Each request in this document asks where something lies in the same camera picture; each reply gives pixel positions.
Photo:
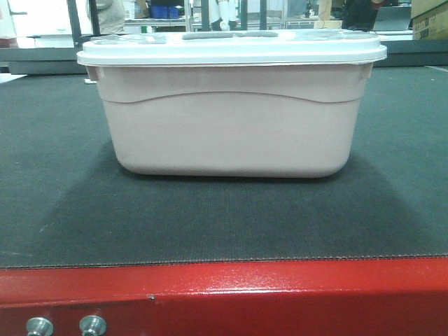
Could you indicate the small blue background bins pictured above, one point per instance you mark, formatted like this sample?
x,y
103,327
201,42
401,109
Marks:
x,y
164,12

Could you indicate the person in beige shirt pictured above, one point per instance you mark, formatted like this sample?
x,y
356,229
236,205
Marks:
x,y
111,16

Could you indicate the cardboard box stack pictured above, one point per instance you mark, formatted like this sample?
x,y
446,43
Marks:
x,y
429,19

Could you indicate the left silver bolt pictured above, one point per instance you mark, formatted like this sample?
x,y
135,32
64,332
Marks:
x,y
39,326

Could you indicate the dark grey conveyor mat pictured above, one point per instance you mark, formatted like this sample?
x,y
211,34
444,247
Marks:
x,y
66,202

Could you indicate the silver bolt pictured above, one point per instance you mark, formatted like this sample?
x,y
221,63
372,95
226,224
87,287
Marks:
x,y
39,326
92,325

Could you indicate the right silver bolt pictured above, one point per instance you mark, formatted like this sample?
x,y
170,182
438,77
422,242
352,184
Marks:
x,y
92,325

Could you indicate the white lidded plastic bin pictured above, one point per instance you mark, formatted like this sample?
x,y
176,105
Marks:
x,y
258,103

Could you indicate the red metal frame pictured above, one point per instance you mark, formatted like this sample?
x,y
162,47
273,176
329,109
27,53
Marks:
x,y
322,297

